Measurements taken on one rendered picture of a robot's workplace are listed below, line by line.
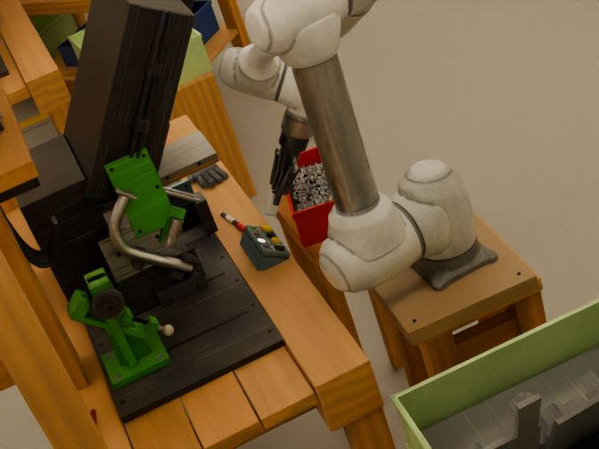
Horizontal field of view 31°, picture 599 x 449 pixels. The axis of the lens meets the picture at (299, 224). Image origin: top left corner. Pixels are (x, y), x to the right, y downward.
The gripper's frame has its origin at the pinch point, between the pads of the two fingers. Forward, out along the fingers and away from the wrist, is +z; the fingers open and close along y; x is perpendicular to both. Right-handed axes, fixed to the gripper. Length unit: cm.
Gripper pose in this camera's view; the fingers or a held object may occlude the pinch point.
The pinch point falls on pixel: (273, 203)
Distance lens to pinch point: 289.3
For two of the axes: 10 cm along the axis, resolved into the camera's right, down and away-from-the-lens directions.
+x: -8.8, -1.1, -4.6
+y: -3.6, -4.5, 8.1
